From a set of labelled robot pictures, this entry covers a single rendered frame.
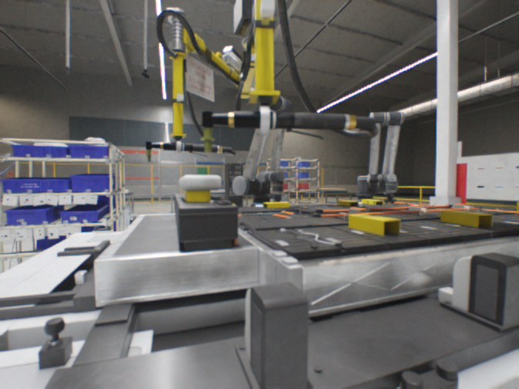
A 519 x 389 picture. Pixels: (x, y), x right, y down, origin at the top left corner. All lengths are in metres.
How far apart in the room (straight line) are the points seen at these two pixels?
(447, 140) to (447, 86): 1.06
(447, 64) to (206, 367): 6.55
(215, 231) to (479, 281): 0.58
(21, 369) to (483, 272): 0.87
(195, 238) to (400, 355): 0.48
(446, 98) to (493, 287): 5.91
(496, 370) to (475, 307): 0.12
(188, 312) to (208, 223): 0.25
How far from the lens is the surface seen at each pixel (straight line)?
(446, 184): 6.25
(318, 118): 0.79
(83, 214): 3.47
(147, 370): 0.49
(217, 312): 0.78
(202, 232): 0.67
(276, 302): 0.35
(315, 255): 0.63
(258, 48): 0.82
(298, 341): 0.38
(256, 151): 2.55
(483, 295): 0.71
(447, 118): 6.38
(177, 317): 0.77
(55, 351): 0.62
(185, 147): 1.61
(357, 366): 0.50
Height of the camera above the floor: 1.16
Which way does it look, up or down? 2 degrees down
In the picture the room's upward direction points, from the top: straight up
